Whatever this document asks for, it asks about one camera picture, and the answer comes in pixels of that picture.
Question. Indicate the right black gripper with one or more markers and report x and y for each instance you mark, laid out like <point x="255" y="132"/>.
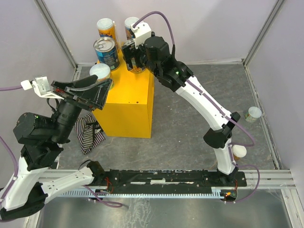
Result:
<point x="130" y="52"/>

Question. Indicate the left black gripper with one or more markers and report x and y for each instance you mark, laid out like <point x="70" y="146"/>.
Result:
<point x="96" y="93"/>

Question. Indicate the silver top tin can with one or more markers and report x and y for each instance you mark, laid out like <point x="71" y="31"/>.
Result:
<point x="131" y="55"/>

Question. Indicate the green label can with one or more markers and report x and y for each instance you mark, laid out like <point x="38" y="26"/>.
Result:
<point x="102" y="71"/>

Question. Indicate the teal blue pull-tab can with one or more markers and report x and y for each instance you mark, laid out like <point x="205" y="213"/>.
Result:
<point x="105" y="48"/>

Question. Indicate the blue orange can with spoon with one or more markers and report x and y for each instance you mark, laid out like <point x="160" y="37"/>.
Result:
<point x="127" y="24"/>

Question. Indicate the yellow shelf cabinet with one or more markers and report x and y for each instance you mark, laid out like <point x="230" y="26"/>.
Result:
<point x="129" y="105"/>

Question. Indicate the orange can white lid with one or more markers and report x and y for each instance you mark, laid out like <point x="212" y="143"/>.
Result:
<point x="239" y="151"/>

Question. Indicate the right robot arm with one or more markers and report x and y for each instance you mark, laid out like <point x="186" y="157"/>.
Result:
<point x="154" y="54"/>

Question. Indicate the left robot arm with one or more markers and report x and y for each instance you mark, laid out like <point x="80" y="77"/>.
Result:
<point x="42" y="139"/>

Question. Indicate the striped black white cloth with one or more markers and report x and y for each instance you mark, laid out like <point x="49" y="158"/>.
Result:
<point x="89" y="133"/>

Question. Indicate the clear lid can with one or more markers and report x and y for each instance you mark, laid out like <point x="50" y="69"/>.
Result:
<point x="253" y="114"/>

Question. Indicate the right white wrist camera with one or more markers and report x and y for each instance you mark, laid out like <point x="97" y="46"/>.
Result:
<point x="141" y="31"/>

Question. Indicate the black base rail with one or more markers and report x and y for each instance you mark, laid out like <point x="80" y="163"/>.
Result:
<point x="166" y="181"/>

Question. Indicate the light blue cable duct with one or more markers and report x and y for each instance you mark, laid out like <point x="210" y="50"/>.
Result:
<point x="85" y="193"/>

